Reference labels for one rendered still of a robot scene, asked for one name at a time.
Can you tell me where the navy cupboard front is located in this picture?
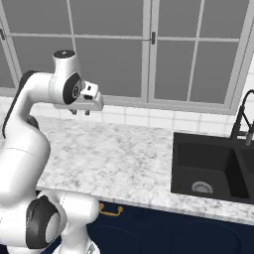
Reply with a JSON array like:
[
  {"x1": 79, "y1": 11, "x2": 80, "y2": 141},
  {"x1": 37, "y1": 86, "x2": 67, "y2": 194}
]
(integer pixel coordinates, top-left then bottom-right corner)
[{"x1": 46, "y1": 197, "x2": 254, "y2": 254}]

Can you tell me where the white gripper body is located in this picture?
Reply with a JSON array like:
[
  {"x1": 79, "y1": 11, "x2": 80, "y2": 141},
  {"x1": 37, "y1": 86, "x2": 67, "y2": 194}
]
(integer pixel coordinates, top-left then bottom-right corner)
[{"x1": 53, "y1": 91, "x2": 105, "y2": 112}]

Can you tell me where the white framed window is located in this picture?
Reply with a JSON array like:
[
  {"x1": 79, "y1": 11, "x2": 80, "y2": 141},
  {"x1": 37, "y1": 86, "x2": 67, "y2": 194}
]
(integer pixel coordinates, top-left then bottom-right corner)
[{"x1": 0, "y1": 0, "x2": 254, "y2": 116}]

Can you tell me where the gold cupboard handle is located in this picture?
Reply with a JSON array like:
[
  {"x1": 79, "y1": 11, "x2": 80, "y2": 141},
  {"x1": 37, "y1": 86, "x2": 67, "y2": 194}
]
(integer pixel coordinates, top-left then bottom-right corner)
[{"x1": 98, "y1": 202, "x2": 124, "y2": 218}]

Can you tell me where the black tap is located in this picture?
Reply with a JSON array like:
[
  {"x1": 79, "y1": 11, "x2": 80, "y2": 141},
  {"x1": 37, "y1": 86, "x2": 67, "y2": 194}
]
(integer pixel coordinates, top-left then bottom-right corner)
[{"x1": 229, "y1": 89, "x2": 254, "y2": 147}]

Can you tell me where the black sink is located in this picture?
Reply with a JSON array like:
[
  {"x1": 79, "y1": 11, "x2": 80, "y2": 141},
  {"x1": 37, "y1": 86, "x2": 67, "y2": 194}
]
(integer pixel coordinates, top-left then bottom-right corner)
[{"x1": 170, "y1": 131, "x2": 254, "y2": 205}]

